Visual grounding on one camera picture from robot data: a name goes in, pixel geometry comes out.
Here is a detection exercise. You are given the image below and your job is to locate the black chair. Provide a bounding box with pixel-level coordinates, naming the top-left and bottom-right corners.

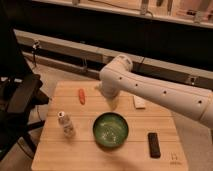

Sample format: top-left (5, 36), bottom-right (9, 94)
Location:
top-left (0, 4), bottom-right (49, 162)

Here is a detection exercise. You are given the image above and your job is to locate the orange carrot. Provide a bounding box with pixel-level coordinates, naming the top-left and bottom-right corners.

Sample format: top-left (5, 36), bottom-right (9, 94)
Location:
top-left (78, 89), bottom-right (85, 105)

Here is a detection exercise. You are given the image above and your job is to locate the green bowl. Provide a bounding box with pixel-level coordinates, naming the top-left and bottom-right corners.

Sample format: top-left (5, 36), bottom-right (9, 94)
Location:
top-left (93, 112), bottom-right (129, 148)

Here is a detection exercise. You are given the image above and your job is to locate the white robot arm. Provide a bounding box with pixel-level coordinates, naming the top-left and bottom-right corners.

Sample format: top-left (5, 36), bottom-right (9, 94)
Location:
top-left (99, 54), bottom-right (213, 129)

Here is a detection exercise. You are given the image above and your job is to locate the wooden table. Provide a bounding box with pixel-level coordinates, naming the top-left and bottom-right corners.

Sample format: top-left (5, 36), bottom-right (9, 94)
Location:
top-left (32, 81), bottom-right (189, 171)

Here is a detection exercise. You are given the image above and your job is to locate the white sponge block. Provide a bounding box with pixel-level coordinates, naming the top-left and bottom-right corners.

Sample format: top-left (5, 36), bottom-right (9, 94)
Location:
top-left (133, 96), bottom-right (146, 109)

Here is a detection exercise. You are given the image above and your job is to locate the clear plastic bottle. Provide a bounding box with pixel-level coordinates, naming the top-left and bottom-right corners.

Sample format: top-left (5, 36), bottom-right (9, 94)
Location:
top-left (58, 111), bottom-right (75, 137)

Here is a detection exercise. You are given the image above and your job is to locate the black remote control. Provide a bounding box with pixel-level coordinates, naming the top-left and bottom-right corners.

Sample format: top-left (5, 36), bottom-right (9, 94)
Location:
top-left (148, 133), bottom-right (161, 158)

